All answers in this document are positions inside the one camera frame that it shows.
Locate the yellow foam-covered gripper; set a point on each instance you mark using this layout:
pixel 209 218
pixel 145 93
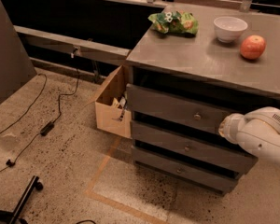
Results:
pixel 230 129

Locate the grey top drawer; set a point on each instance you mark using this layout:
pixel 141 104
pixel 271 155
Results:
pixel 184 111

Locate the grey drawer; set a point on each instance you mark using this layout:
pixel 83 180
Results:
pixel 189 172
pixel 222 157
pixel 184 111

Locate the grey middle drawer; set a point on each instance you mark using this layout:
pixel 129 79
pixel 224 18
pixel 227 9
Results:
pixel 222 157

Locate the grey bottom drawer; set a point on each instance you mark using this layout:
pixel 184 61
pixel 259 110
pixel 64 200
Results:
pixel 189 172

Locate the grey cabinet counter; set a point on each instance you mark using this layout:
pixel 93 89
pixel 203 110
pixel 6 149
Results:
pixel 204 58

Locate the red apple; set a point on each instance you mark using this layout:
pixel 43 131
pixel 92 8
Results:
pixel 253 47

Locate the white bowl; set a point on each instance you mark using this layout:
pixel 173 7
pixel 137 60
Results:
pixel 228 29

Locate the cardboard box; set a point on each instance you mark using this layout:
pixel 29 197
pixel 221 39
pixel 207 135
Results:
pixel 111 114

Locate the green chip bag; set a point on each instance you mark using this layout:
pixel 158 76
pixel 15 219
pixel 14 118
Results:
pixel 178 22

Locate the black chair base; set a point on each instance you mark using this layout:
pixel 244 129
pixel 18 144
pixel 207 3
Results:
pixel 7 217

